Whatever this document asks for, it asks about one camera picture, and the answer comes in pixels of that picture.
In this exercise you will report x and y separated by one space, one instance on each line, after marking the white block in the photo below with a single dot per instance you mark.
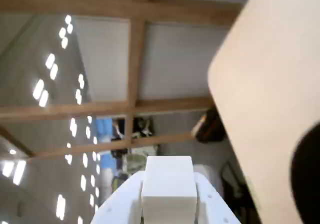
168 181

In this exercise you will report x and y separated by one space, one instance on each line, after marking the pale green chair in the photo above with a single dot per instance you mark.
135 161

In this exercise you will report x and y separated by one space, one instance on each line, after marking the black pot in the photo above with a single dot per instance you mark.
310 184

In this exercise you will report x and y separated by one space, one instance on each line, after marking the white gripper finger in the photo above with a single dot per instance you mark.
215 209
120 204

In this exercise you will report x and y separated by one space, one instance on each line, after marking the wooden partition frame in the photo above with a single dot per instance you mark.
136 59

